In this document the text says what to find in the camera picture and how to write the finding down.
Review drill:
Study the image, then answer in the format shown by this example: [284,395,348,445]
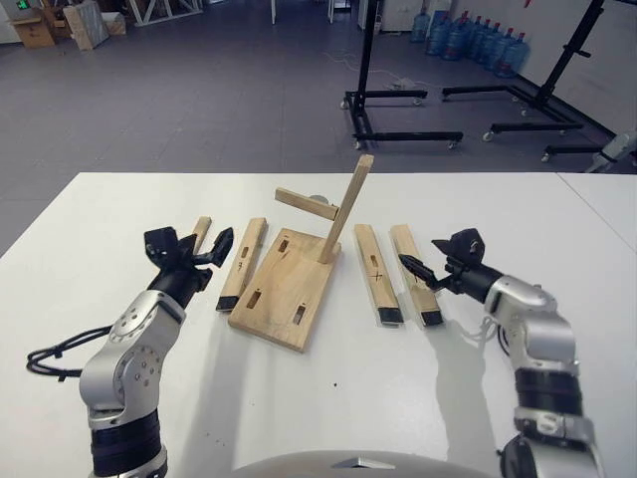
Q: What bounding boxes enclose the black wheeled stand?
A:
[340,0,466,151]
[441,0,606,163]

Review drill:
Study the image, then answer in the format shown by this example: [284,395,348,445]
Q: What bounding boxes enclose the blue water bottle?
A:
[482,22,512,72]
[494,30,531,80]
[441,15,472,63]
[424,10,452,57]
[465,15,492,64]
[410,9,432,45]

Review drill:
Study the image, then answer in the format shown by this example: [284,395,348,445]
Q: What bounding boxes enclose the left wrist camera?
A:
[143,226,183,271]

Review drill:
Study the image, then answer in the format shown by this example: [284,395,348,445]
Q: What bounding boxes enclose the short wooden bar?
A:
[190,215,213,255]

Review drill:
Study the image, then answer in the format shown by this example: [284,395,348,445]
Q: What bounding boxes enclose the wooden seat board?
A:
[227,226,344,355]

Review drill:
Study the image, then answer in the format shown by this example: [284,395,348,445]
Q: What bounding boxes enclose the black cable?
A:
[25,322,116,384]

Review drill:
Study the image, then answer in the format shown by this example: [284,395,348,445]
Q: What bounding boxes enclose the cardboard box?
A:
[9,16,57,50]

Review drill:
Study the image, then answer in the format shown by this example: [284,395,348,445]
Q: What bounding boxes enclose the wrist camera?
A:
[143,226,183,271]
[447,228,487,269]

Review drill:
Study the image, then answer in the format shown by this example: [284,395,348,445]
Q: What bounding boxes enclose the wooden crate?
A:
[61,0,109,52]

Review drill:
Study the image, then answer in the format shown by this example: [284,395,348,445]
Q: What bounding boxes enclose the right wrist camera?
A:
[447,228,487,269]

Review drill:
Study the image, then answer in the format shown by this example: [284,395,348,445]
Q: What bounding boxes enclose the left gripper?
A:
[147,227,236,313]

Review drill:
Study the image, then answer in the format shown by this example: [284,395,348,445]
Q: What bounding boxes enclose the wooden cross bar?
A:
[274,186,342,222]

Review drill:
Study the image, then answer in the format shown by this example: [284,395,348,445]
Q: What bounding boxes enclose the wooden leg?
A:
[352,223,403,329]
[388,224,444,329]
[318,153,375,265]
[214,216,271,314]

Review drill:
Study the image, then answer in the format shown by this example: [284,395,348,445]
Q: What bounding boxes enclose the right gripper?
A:
[397,237,504,303]

